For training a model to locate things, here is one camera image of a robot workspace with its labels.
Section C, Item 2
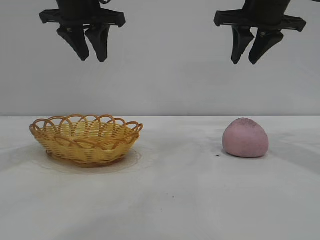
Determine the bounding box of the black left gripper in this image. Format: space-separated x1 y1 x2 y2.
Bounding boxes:
38 0 126 64

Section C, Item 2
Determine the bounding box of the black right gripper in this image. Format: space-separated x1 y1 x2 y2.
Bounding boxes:
213 0 307 66

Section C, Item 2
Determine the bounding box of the pink peach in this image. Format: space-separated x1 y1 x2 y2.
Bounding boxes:
222 117 270 158

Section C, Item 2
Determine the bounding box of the yellow woven wicker basket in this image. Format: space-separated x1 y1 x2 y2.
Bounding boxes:
29 114 145 168

